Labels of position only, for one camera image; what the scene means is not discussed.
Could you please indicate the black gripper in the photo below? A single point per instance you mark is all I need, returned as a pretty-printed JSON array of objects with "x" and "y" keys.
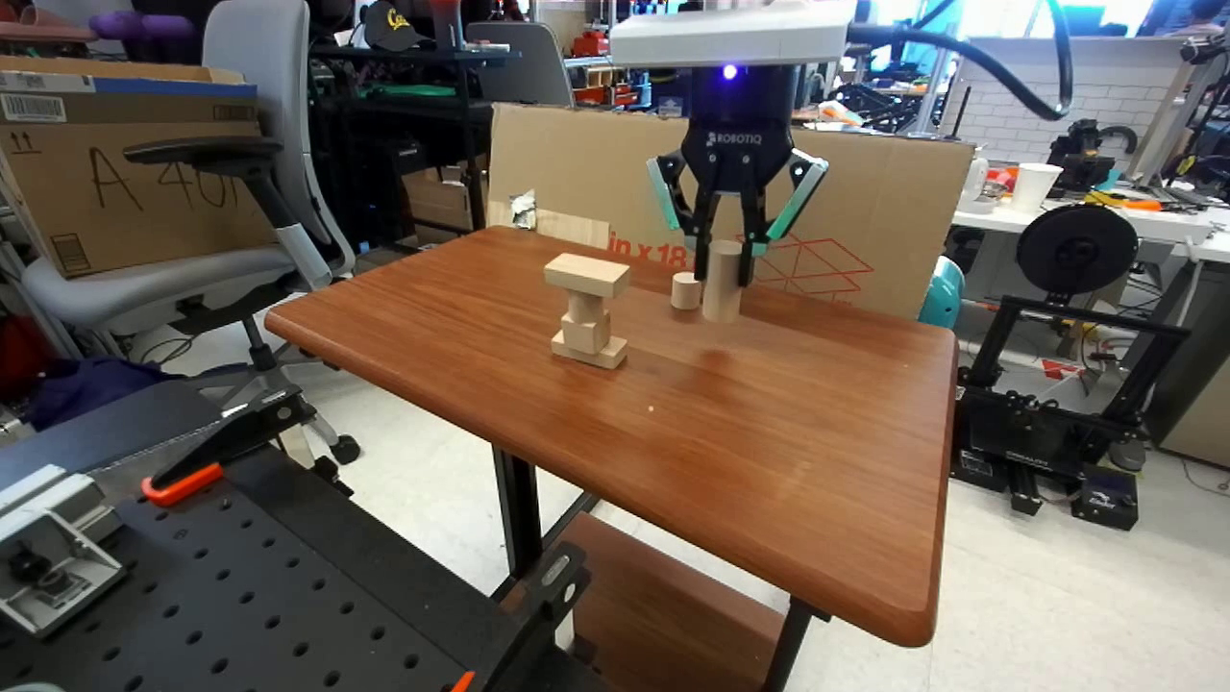
[{"x": 734, "y": 146}]

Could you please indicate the large wooden cylinder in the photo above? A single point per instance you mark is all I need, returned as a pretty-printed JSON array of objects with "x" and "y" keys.
[{"x": 722, "y": 286}]

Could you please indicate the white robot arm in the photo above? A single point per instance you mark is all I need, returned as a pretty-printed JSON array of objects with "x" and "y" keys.
[{"x": 799, "y": 31}]

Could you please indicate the small wooden cylinder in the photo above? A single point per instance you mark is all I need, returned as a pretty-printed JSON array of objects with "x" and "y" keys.
[{"x": 686, "y": 293}]

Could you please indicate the stacked wooden blocks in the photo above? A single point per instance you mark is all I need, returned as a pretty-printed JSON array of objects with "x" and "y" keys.
[{"x": 585, "y": 324}]

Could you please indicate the wooden table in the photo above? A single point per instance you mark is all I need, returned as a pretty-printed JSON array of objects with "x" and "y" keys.
[{"x": 804, "y": 445}]

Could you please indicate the black 3D printer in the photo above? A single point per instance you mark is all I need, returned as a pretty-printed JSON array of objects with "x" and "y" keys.
[{"x": 1060, "y": 385}]

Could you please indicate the lower wooden shelf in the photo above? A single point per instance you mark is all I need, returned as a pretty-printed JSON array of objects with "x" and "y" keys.
[{"x": 656, "y": 626}]

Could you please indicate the grey office chair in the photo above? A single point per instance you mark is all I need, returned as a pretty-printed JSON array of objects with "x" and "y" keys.
[{"x": 98, "y": 319}]

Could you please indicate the orange black clamp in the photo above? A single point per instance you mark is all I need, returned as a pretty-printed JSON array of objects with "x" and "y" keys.
[{"x": 236, "y": 440}]

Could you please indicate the black perforated workbench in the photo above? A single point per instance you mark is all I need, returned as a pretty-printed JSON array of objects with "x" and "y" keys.
[{"x": 264, "y": 584}]

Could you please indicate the cardboard box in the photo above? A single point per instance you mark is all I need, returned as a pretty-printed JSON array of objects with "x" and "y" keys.
[{"x": 66, "y": 131}]

